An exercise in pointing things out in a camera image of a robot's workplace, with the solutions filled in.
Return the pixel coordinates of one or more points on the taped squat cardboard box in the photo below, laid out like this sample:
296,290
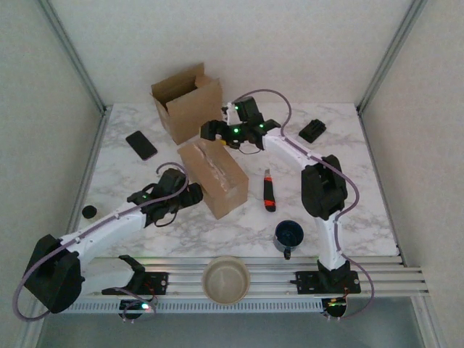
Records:
217,188

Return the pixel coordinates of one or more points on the tall cardboard box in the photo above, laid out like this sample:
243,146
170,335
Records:
192,116

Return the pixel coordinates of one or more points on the orange black utility knife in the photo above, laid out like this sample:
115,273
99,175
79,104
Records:
269,192

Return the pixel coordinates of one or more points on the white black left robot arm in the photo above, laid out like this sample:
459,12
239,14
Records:
116,232

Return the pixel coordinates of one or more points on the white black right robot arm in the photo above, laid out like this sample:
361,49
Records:
326,243

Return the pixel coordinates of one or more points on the black smartphone purple case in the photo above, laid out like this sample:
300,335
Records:
141,145

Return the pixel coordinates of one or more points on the black plastic holder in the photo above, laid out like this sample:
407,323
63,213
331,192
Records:
312,130

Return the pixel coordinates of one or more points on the small black round cap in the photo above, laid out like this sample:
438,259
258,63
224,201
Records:
89,212

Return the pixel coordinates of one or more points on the beige bowl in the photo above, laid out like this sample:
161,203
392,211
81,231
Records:
225,281

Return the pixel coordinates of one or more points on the dark blue mug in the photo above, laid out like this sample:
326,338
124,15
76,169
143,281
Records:
289,233

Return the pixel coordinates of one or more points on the round black controller board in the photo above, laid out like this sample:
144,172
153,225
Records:
335,309
132,314

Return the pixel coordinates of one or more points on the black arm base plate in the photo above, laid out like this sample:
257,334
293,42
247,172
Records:
156,284
308,282

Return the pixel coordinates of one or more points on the grey table side rail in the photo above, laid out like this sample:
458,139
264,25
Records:
95,145
380,181

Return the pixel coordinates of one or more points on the aluminium mounting rail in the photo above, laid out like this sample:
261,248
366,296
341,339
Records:
275,279

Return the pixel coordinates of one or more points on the aluminium frame post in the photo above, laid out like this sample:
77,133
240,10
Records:
390,54
70,54

